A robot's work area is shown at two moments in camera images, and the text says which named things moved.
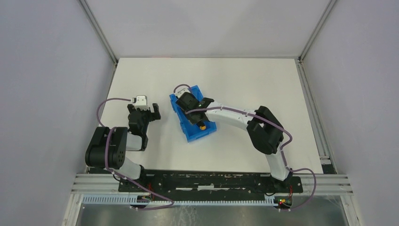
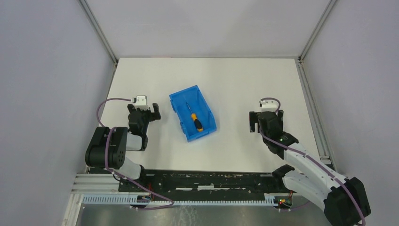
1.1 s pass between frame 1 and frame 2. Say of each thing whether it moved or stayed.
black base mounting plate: stayed
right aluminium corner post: stayed
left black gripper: stayed
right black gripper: moved
